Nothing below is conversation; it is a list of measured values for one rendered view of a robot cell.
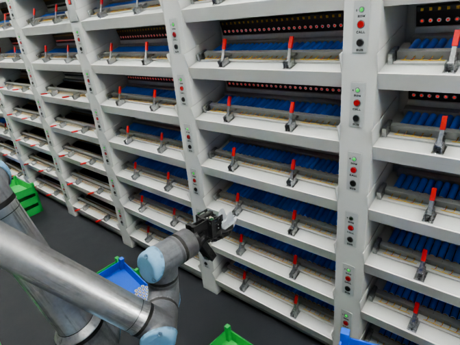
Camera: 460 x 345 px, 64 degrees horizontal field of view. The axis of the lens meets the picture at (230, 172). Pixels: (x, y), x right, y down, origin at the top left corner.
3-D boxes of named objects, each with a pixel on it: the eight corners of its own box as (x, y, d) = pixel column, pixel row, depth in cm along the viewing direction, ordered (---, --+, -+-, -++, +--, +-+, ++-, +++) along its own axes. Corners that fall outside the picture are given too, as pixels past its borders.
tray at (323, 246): (337, 262, 125) (334, 244, 120) (209, 214, 163) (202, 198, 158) (361, 222, 136) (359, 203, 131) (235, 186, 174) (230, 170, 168)
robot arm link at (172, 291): (146, 324, 105) (142, 291, 100) (150, 295, 115) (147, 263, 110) (180, 322, 106) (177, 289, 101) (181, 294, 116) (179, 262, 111)
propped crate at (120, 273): (159, 303, 178) (160, 292, 173) (124, 330, 164) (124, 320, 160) (122, 266, 192) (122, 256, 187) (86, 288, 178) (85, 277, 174)
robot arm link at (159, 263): (135, 276, 105) (132, 248, 101) (169, 255, 114) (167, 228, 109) (157, 292, 100) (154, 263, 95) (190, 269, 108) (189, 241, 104)
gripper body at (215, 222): (224, 213, 116) (197, 230, 108) (226, 237, 119) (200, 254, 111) (207, 207, 121) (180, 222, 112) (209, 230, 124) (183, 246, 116)
